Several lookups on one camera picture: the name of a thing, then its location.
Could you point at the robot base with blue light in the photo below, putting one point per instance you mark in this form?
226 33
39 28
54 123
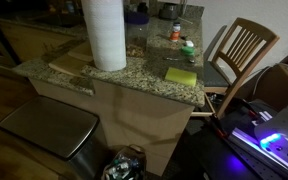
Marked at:
274 143

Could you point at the metal spoon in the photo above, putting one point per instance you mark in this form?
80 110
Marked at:
180 59

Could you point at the clear container with blue lid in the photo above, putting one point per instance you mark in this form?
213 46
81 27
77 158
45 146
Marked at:
136 33

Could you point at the green round lid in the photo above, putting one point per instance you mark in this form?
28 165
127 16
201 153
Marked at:
187 51

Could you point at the beige counter cabinet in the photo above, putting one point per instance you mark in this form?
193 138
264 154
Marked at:
137 126

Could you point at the yellow sponge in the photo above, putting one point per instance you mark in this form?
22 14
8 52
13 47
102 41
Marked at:
180 76

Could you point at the open wooden drawer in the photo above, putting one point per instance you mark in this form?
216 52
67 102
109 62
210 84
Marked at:
205 108

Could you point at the orange bottle with white cap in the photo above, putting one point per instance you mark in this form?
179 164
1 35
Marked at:
175 33

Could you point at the white paper towel roll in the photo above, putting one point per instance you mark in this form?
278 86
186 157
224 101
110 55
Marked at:
105 36

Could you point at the small wooden cutting board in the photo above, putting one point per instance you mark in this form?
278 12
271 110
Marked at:
82 51

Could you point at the bag full of trash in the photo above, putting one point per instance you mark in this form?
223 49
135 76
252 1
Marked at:
125 165

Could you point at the large wooden cutting board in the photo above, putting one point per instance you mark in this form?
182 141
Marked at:
67 65

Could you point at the thin light stick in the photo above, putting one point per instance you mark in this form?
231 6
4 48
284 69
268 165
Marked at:
186 20

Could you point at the dark bottle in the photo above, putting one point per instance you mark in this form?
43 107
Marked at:
142 7

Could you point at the metal pot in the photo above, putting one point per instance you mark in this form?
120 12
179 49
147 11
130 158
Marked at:
169 10

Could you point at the stainless steel trash can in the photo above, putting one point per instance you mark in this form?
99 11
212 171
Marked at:
50 125

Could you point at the wooden chair with dark seat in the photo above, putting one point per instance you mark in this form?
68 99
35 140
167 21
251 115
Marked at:
240 60

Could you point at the brown cardboard box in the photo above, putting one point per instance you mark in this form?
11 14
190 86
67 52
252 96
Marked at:
277 86

